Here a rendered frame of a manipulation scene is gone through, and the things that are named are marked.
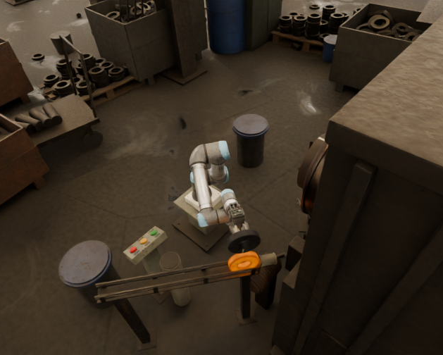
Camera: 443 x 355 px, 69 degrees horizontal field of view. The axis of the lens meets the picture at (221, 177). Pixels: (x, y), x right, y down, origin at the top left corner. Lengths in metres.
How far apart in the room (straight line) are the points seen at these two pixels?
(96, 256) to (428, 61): 1.94
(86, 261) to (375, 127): 1.87
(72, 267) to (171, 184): 1.21
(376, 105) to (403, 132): 0.10
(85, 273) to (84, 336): 0.49
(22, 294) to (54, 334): 0.44
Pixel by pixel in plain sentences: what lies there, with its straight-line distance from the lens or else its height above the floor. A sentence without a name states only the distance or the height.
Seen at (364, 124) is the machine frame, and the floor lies 1.76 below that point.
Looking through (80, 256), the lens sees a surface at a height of 0.43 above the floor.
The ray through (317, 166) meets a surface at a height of 1.26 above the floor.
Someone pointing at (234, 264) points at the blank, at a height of 0.73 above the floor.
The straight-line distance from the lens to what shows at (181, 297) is 2.27.
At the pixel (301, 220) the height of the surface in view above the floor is 0.01.
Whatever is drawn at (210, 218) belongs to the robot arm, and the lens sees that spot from 1.73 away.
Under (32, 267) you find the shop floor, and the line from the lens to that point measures 2.96.
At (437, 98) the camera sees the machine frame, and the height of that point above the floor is 1.76.
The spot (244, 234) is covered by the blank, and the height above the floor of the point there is 0.98.
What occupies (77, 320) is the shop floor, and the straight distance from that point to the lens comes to 2.58.
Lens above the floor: 2.19
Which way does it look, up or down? 46 degrees down
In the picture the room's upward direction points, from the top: 5 degrees counter-clockwise
